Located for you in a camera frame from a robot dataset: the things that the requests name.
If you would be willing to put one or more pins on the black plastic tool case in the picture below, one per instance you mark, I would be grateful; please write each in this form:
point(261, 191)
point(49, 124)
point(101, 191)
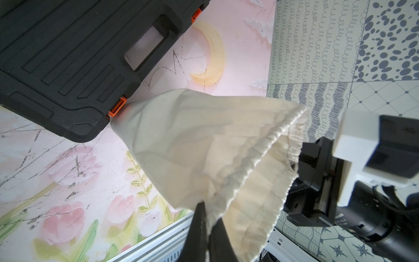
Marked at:
point(69, 66)

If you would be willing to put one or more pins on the aluminium mounting rail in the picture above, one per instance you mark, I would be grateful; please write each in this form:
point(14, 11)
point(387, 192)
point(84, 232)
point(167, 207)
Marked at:
point(167, 244)

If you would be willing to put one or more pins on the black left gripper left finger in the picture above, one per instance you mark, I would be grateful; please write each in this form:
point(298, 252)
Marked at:
point(196, 243)

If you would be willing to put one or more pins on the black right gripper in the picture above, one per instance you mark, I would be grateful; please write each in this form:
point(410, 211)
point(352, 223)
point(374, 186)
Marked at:
point(312, 198)

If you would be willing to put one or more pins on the beige cloth soil bag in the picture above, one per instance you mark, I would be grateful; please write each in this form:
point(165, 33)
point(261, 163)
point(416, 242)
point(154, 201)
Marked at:
point(237, 155)

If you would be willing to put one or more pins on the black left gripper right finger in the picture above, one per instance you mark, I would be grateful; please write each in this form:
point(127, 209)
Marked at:
point(219, 246)

